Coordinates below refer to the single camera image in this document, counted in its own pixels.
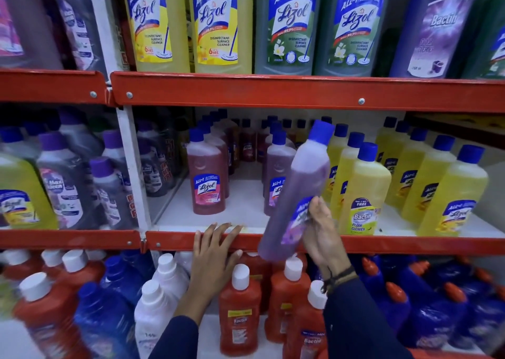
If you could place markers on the person's left hand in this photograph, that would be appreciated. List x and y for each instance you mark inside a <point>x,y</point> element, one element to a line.
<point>209,268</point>

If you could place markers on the person's right hand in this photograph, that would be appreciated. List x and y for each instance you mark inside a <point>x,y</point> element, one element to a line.
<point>325,244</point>

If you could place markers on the white bottle white cap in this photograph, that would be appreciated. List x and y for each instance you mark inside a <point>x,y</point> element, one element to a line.
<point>152,319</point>
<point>184,260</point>
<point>171,276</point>

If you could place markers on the group of orange white-capped bottles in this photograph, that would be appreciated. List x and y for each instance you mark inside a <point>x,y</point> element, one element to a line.
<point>240,315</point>
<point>47,315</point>

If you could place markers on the purple cleaner bottle violet label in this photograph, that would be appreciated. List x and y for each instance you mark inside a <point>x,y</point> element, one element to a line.
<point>300,189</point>

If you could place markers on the yellow cleaner bottle pale label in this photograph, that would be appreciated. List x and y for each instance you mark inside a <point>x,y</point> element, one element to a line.
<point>365,189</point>

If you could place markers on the row of purple bottles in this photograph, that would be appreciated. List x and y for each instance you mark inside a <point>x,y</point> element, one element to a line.
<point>278,165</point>

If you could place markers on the row of small dark bottles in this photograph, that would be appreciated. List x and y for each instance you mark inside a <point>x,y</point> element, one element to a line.
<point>248,145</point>

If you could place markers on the group of blue orange-capped bottles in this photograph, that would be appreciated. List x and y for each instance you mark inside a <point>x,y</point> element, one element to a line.
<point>434,311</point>

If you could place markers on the rows of yellow bottles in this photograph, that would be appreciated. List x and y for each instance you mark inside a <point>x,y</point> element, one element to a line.
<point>453,189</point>

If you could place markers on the red metal shelf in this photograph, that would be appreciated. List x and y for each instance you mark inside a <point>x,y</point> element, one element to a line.
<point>276,90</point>

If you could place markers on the group of purple-capped grey bottles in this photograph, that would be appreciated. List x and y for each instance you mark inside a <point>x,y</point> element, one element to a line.
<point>67,181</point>

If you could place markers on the yellow-green bottle blue cap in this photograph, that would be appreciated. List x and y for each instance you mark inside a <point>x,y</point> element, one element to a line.
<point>23,181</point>

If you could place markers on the large grey-green cleaner bottle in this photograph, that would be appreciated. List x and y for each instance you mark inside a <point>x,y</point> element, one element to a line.
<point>290,23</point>
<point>355,27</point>

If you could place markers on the large violet cleaner bottle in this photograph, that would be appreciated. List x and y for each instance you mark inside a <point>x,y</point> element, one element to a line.
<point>434,27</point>

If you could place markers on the large yellow cleaner bottle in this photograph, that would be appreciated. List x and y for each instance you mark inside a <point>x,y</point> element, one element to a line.
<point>154,23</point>
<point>217,23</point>

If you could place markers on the large dark green bottle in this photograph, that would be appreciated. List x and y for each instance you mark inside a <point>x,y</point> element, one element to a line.
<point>489,39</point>

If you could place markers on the large grey bottle purple label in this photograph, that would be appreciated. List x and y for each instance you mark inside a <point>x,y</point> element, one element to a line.
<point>77,23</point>

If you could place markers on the large mauve bottle pink label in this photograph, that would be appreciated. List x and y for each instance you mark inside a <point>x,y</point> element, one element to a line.
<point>23,23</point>

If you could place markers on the person's left forearm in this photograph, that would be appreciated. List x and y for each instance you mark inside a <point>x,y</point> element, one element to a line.
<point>173,335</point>

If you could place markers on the person's right forearm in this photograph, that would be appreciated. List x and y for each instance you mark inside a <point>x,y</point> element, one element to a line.
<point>363,323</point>

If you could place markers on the black wrist band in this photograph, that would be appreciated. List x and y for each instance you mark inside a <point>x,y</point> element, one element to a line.
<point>349,279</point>

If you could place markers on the dark maroon side rack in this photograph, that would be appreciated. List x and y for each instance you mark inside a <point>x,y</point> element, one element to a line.
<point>453,138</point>

